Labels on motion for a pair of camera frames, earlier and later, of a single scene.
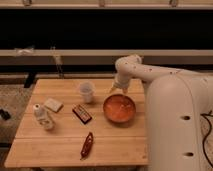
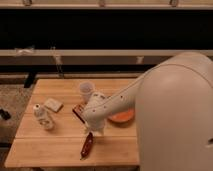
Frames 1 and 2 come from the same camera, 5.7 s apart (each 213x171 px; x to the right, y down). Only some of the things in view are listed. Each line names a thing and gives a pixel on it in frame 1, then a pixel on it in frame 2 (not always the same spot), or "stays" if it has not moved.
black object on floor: x=5 y=114 stays
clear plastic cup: x=87 y=89 stays
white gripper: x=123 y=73 to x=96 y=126
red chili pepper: x=87 y=146 stays
